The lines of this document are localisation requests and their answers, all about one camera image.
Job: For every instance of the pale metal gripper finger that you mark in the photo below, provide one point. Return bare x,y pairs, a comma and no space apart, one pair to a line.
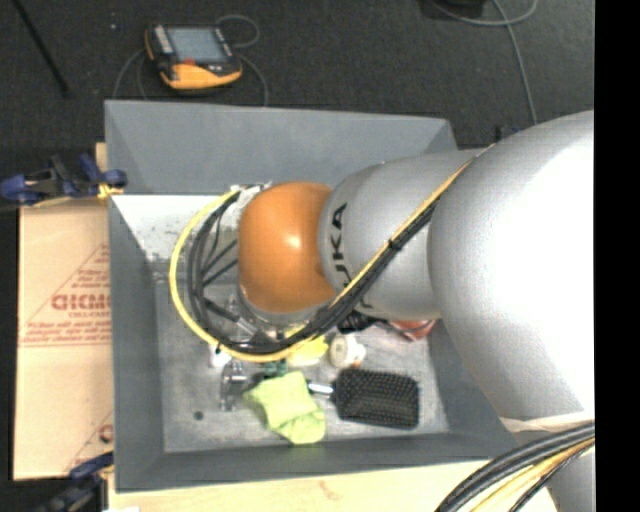
227,392
242,376

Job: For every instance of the small white thing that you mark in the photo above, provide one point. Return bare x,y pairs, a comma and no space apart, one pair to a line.
218,357

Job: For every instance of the yellow-green cloth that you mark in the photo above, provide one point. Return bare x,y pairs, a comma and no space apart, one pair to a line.
292,410

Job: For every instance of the yellow toy fruit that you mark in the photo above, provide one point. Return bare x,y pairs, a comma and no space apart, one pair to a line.
311,351

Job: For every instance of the grey metal bin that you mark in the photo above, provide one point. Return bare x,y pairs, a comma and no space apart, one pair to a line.
175,440

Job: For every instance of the red-orange round thing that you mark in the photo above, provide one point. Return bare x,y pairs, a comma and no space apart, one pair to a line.
412,330

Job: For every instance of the brown cardboard board, red print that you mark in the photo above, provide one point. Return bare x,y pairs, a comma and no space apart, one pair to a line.
60,400

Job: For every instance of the black cylinder on white bracket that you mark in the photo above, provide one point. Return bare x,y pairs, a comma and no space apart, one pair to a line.
356,322

